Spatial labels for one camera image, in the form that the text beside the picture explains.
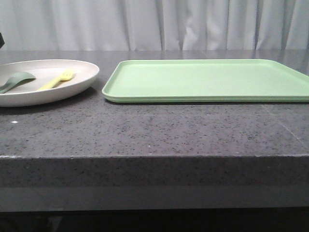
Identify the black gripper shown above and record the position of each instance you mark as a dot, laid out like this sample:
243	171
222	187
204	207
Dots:
2	42

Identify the beige round plate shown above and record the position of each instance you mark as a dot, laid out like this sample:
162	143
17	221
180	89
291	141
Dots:
44	71

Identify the yellow plastic fork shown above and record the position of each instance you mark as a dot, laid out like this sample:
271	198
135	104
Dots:
67	75

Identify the white pleated curtain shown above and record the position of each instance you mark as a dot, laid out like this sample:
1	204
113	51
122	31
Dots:
154	25

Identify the green plastic spoon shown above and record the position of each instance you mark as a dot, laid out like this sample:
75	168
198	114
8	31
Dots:
15	79

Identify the light green serving tray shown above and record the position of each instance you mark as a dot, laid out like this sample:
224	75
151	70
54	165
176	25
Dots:
205	80

